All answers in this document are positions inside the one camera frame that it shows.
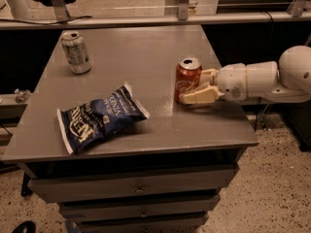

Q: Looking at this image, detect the grey drawer cabinet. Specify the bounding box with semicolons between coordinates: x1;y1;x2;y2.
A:
0;24;259;233

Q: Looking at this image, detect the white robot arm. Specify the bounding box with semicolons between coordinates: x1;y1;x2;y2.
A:
179;46;311;104

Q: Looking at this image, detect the black shoe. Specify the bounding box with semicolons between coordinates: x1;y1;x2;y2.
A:
12;220;36;233

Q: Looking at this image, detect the silver soda can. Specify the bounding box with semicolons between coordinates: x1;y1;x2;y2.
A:
61;31;91;75

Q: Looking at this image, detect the small crumpled foil object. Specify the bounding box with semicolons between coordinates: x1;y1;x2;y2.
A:
14;88;31;103

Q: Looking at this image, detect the black cable on rail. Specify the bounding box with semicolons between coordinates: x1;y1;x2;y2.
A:
0;15;93;26

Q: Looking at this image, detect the blue chip bag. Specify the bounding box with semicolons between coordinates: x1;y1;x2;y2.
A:
56;83;150;154

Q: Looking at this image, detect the red coke can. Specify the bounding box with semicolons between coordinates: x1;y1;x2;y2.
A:
174;55;202;103

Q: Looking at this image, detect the grey drawer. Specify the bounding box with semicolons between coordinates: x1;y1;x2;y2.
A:
79;213;208;233
60;194;220;221
29;164;239;203

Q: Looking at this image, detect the metal window rail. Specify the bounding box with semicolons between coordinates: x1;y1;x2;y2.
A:
0;12;311;30

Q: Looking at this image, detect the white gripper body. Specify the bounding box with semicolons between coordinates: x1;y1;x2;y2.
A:
215;63;247;101

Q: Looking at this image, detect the middle grey drawer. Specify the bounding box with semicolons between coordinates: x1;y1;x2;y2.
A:
60;194;220;221

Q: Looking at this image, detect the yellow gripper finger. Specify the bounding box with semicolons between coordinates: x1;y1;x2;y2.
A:
199;69;218;85
179;85;224;105

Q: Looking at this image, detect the top grey drawer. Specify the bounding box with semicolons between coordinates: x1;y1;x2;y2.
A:
29;164;239;203

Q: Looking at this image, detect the bottom grey drawer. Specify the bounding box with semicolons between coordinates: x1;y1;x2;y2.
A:
79;213;208;233

